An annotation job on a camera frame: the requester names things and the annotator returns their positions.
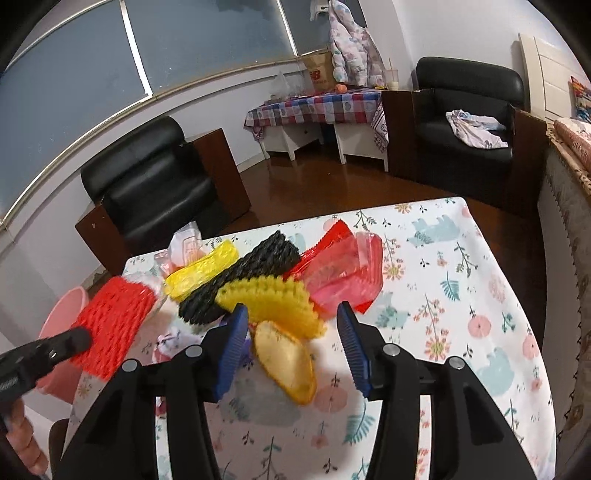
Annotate yellow foam fruit net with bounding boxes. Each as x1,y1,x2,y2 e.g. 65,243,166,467
164,240,239,303

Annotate red foam fruit net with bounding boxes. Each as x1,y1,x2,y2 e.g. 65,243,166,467
72,277,158,381

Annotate pink plastic trash bin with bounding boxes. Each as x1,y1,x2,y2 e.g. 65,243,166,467
36,286,89,404

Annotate person's left hand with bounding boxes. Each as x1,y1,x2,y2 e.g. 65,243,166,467
6,399,49,476

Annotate pink transparent plastic bag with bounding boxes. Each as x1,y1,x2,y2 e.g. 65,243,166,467
301,231,386,320

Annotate red snack packet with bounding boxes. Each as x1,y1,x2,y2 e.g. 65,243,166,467
281,219,385,315

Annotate black foam fruit net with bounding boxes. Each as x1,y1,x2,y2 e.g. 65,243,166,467
178,231,301,325

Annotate floral white tablecloth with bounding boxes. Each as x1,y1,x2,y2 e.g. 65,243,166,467
64,196,558,480

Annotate orange white plastic bag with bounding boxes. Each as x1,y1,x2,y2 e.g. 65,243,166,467
154,221,211,278

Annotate black leather armchair left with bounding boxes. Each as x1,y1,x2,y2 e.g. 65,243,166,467
75,116,252,275

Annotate black leather armchair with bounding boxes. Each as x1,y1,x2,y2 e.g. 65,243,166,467
75,116,252,275
382,56,548,216

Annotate black leather armchair right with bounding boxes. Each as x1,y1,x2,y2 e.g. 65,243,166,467
382,56,548,216

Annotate plaid tablecloth side table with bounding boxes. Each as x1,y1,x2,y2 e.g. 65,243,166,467
243,89,389,170

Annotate folded cloth on armchair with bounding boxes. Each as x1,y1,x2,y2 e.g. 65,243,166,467
446,110,509,150

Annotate bed with brown blanket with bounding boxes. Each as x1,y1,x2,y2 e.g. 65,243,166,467
538,125,590,479

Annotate plastic cup with straw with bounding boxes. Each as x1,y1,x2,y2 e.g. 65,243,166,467
384,58,400,91

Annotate floral padded jacket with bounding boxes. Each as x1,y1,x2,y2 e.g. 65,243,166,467
329,1,386,88

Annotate white bed headboard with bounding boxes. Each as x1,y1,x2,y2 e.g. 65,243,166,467
519,33,579,122

